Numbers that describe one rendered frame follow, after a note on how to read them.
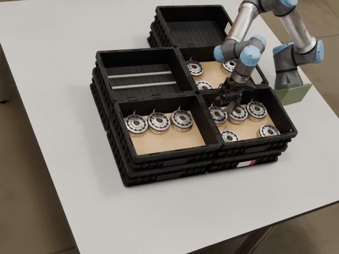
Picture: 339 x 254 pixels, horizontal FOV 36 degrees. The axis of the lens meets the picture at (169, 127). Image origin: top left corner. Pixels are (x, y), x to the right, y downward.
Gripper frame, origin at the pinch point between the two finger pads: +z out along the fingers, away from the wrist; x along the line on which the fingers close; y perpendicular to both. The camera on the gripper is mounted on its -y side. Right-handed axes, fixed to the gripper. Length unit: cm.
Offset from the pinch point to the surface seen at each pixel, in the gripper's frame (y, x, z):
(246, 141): -0.7, 18.5, 1.3
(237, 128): -8.3, 4.7, 11.3
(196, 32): -19, -60, 11
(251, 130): -14.8, 7.4, 11.3
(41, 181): 65, -40, 94
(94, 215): 67, 22, 24
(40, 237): 75, -7, 94
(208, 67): -12.9, -34.5, 11.3
